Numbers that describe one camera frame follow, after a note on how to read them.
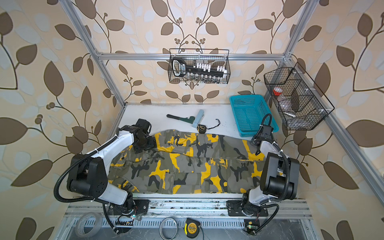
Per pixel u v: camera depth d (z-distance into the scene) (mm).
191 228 667
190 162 884
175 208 753
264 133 725
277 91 805
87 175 440
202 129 1019
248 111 1153
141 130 706
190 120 1105
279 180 463
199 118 1105
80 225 678
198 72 857
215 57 911
